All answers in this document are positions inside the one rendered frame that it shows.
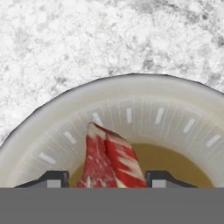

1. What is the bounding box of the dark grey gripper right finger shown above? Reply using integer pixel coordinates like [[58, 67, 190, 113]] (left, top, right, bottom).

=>
[[145, 170, 199, 189]]

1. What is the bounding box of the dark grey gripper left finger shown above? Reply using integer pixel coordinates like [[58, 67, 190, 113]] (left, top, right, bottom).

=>
[[14, 170, 70, 189]]

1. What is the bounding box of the red marbled raw meat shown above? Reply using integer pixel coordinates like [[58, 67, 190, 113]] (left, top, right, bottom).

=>
[[74, 122, 148, 189]]

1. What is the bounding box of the white plate with olive centre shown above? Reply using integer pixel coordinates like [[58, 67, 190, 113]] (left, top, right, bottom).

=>
[[0, 73, 224, 189]]

